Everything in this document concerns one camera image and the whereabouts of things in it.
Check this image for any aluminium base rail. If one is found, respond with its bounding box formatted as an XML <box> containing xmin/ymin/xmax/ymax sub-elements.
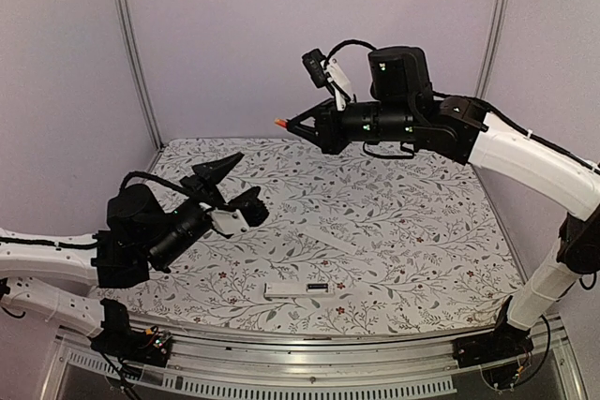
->
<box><xmin>39</xmin><ymin>313</ymin><xmax>587</xmax><ymax>400</ymax></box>

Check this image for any white air conditioner remote control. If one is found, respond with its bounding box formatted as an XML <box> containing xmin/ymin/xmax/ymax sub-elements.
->
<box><xmin>263</xmin><ymin>282</ymin><xmax>335</xmax><ymax>299</ymax></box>

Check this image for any right aluminium corner post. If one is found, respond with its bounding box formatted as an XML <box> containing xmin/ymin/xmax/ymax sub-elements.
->
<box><xmin>474</xmin><ymin>0</ymin><xmax>509</xmax><ymax>98</ymax></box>

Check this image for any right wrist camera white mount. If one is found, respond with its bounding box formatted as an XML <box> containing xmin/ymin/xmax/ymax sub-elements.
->
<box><xmin>302</xmin><ymin>49</ymin><xmax>355</xmax><ymax>111</ymax></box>

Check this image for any aluminium corner post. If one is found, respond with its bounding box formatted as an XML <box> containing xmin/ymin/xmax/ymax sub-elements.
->
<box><xmin>474</xmin><ymin>0</ymin><xmax>509</xmax><ymax>98</ymax></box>
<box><xmin>114</xmin><ymin>0</ymin><xmax>164</xmax><ymax>152</ymax></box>

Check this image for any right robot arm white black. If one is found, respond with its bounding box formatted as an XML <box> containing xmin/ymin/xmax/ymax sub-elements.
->
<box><xmin>281</xmin><ymin>46</ymin><xmax>599</xmax><ymax>359</ymax></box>

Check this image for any floral patterned table mat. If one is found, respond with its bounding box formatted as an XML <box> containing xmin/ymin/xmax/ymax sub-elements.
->
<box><xmin>93</xmin><ymin>139</ymin><xmax>522</xmax><ymax>335</ymax></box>

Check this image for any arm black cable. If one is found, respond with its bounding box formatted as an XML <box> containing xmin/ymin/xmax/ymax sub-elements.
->
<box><xmin>322</xmin><ymin>38</ymin><xmax>379</xmax><ymax>67</ymax></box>
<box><xmin>119</xmin><ymin>171</ymin><xmax>193</xmax><ymax>200</ymax></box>

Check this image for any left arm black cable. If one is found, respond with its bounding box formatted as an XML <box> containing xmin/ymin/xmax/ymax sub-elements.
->
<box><xmin>119</xmin><ymin>171</ymin><xmax>193</xmax><ymax>200</ymax></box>

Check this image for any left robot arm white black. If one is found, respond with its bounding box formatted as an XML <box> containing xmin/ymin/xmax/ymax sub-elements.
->
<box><xmin>1</xmin><ymin>153</ymin><xmax>268</xmax><ymax>357</ymax></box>

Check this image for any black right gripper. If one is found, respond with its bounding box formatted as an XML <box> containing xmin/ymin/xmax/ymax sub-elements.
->
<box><xmin>285</xmin><ymin>96</ymin><xmax>416</xmax><ymax>156</ymax></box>

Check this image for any white remote battery cover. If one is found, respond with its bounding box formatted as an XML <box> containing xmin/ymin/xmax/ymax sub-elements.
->
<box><xmin>300</xmin><ymin>226</ymin><xmax>357</xmax><ymax>255</ymax></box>

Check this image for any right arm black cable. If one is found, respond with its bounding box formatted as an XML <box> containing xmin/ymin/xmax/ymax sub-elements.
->
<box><xmin>322</xmin><ymin>38</ymin><xmax>379</xmax><ymax>67</ymax></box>

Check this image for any left aluminium corner post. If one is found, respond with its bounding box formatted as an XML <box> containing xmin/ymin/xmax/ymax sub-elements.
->
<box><xmin>114</xmin><ymin>0</ymin><xmax>164</xmax><ymax>152</ymax></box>

